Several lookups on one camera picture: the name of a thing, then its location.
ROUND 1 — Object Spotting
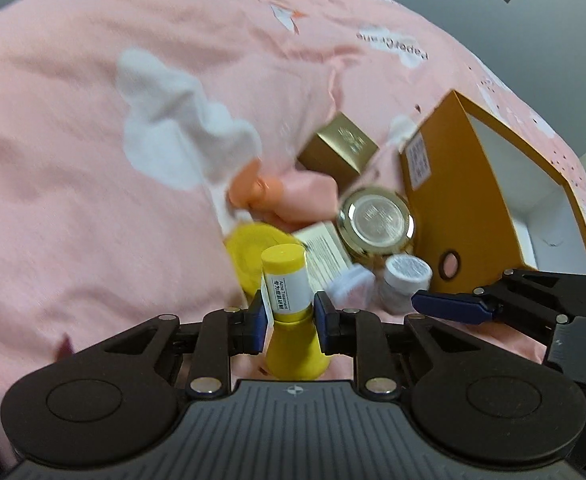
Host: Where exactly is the white printed carton box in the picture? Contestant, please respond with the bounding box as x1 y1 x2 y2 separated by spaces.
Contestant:
292 222 355 297

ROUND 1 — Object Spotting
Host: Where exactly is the white ribbed small jar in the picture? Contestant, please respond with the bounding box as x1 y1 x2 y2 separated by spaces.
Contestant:
325 265 376 309

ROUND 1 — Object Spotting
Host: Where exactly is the yellow round lid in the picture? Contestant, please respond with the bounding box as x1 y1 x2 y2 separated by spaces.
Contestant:
224 223 306 307

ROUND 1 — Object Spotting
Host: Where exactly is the orange storage box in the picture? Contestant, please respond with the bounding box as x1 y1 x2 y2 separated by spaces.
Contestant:
399 89 586 297

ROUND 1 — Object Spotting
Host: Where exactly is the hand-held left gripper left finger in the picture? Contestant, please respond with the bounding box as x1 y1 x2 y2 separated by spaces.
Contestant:
76 291 275 402

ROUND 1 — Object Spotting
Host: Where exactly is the peach pink bottle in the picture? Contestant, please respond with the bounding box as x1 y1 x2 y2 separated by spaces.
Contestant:
228 157 341 227

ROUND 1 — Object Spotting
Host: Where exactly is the pink cloud print blanket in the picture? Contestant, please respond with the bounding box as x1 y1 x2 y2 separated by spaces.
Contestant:
0 0 586 467

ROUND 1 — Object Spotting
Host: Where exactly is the yellow bottle white label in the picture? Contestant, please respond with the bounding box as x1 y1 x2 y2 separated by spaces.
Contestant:
260 243 332 380

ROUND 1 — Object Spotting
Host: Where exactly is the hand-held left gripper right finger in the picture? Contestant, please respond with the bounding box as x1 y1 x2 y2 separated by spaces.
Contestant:
313 291 498 402

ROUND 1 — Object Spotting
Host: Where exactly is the round gold cosmetic jar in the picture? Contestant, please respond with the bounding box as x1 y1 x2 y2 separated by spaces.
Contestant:
335 187 417 264

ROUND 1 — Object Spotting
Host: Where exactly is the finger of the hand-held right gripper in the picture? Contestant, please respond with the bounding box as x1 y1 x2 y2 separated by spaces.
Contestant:
412 269 586 347

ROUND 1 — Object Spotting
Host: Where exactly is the small gold box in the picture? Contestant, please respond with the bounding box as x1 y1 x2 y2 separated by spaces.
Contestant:
297 112 379 190

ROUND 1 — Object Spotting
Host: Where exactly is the white capped small jar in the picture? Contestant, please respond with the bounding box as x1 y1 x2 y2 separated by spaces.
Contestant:
377 254 433 314

